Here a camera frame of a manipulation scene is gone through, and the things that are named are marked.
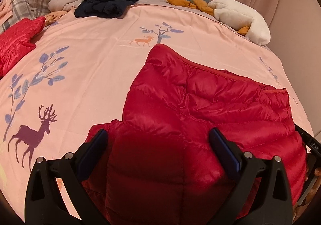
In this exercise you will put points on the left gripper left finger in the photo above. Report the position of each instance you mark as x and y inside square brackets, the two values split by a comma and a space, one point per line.
[43, 201]

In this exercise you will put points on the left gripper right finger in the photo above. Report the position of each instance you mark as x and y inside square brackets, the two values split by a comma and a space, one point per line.
[272, 203]

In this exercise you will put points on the red down jacket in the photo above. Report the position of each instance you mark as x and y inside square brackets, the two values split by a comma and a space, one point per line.
[159, 168]
[16, 42]

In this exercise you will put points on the person right hand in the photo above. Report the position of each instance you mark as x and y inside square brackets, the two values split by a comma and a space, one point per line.
[298, 211]

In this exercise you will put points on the pink deer print duvet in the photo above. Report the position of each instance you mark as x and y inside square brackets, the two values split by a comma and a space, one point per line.
[81, 70]

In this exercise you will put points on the white goose plush toy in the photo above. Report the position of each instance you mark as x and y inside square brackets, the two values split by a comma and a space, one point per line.
[238, 16]

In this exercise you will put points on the folded red down jacket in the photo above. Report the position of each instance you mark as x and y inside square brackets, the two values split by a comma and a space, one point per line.
[16, 42]

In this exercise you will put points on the orange cloth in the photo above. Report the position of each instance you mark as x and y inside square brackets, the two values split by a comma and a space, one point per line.
[52, 17]

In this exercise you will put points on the light grey garment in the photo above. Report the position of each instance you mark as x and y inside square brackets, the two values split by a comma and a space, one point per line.
[63, 5]

